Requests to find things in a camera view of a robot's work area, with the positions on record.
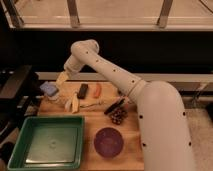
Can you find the banana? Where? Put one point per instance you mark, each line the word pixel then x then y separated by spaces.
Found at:
pixel 72 104

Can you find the black handled knife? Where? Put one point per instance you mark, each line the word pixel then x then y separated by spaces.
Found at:
pixel 114 106

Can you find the wooden board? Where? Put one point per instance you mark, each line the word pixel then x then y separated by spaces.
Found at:
pixel 130 158

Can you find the bunch of dark grapes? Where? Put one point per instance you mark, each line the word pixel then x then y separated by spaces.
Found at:
pixel 118 115

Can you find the black equipment at left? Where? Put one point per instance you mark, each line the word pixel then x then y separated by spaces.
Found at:
pixel 17 90

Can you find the white cup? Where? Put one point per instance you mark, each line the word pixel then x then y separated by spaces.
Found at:
pixel 55 98

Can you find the purple bowl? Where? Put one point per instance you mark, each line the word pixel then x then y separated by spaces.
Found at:
pixel 108 142

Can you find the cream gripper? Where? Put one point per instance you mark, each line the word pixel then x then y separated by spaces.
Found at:
pixel 61 78

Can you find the green plastic tray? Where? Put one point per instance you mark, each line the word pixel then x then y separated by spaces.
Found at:
pixel 49 144

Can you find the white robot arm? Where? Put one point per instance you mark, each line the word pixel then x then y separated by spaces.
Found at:
pixel 164 132

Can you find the orange carrot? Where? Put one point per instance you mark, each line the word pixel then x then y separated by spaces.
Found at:
pixel 97 91

